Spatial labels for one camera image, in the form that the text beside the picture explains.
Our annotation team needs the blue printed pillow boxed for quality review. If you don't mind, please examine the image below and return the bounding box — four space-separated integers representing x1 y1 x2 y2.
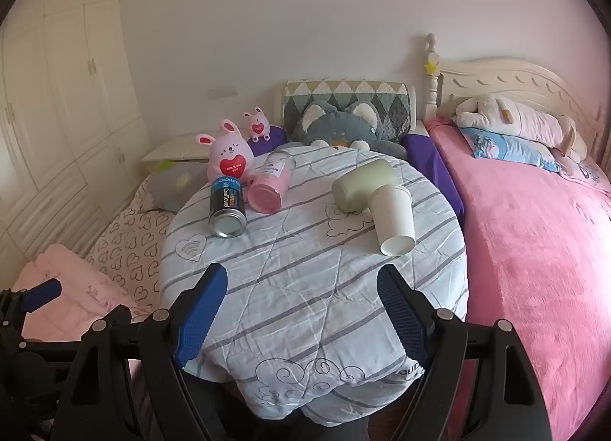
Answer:
461 127 564 173

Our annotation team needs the black blue metal can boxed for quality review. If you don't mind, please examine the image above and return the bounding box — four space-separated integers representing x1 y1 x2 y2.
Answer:
209 176 247 238

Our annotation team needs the pink fleece blanket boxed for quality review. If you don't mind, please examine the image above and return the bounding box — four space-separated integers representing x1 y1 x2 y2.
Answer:
425 119 611 441

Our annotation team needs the diamond patterned cushion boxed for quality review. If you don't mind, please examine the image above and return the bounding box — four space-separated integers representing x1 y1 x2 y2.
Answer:
281 79 417 132

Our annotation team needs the cream wardrobe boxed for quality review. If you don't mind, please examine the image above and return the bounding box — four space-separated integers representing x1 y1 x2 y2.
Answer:
0 0 154 255

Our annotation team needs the light pink quilt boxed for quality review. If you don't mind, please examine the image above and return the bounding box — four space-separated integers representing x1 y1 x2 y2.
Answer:
10 244 154 341

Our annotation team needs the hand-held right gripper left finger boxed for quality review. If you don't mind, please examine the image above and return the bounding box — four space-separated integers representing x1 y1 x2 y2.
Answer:
52 263 230 441

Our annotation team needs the white long plush animal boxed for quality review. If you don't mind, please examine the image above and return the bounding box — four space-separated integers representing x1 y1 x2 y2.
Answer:
453 94 589 162

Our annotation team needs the white paper cup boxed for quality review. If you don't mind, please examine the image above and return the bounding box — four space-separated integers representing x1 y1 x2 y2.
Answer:
370 184 417 257

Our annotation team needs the small pink rabbit plush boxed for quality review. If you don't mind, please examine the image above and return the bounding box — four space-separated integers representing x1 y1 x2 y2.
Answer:
242 107 273 143

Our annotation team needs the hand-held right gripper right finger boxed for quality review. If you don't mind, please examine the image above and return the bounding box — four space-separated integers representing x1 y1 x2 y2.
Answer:
376 264 562 441

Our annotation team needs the light green cup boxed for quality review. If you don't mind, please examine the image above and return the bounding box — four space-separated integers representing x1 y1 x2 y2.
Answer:
331 158 401 213

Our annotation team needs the cream wooden bed headboard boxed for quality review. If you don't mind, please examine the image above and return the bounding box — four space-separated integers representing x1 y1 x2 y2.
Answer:
422 33 607 165

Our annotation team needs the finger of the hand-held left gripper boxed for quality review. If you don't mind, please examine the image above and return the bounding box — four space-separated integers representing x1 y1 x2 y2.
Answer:
0 279 63 328

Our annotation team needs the grey cat plush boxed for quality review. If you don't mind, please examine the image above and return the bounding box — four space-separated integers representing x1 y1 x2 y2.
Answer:
290 102 409 160

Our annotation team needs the heart print bed sheet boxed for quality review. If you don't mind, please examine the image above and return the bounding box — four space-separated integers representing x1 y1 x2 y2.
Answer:
86 178 177 313

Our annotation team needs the white bedside table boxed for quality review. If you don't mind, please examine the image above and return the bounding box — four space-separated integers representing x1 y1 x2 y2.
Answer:
142 134 213 165

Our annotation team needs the pink printed pillow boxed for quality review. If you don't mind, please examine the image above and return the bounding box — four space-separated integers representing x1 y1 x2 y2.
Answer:
558 155 611 194

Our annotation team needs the striped white quilt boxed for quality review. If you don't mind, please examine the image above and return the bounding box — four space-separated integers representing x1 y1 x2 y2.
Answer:
157 145 469 423

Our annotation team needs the pink clear bottle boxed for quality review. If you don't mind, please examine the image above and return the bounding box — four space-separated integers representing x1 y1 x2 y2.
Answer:
247 151 297 213

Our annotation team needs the large pink rabbit plush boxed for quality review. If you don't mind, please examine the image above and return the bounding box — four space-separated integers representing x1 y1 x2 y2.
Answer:
195 119 255 185

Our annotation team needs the grey green cushion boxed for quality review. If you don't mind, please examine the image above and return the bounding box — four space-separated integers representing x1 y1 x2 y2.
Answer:
145 160 211 212

